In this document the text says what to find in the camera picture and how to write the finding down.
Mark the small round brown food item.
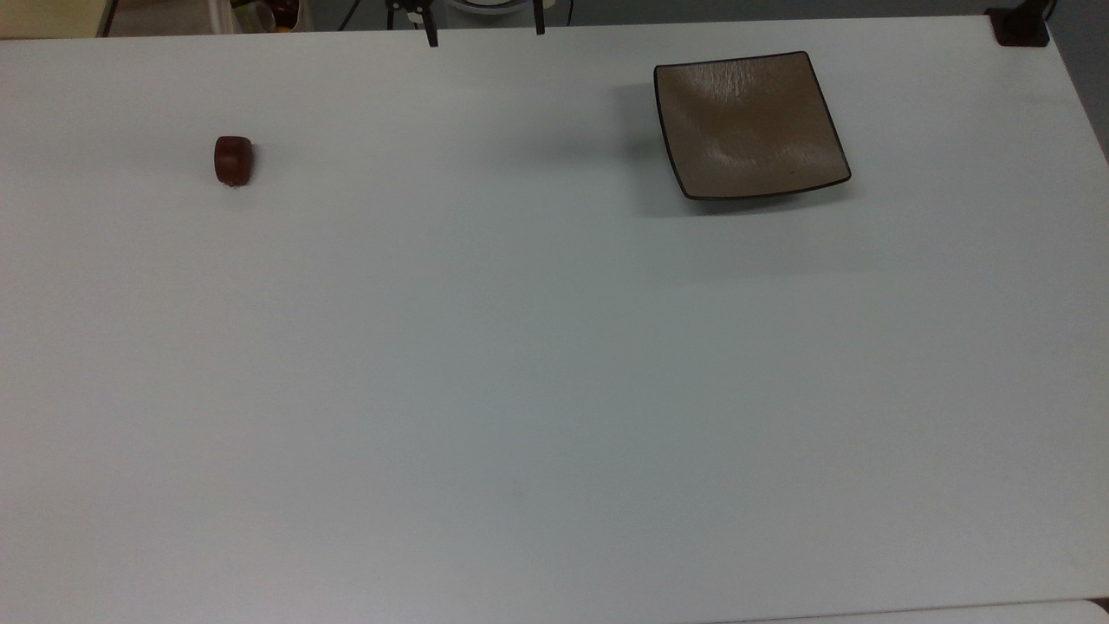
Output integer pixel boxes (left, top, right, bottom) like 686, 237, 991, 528
214, 136, 255, 187

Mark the white round container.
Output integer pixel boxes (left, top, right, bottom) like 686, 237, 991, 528
444, 0, 527, 17

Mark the square brown ceramic plate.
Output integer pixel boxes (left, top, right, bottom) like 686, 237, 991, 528
652, 51, 853, 202

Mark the white bin with items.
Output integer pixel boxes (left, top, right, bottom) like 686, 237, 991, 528
227, 0, 302, 35

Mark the pale yellow box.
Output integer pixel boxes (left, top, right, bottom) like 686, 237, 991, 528
0, 0, 112, 40

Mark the black camera stand base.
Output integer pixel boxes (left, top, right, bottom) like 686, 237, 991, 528
985, 0, 1054, 48

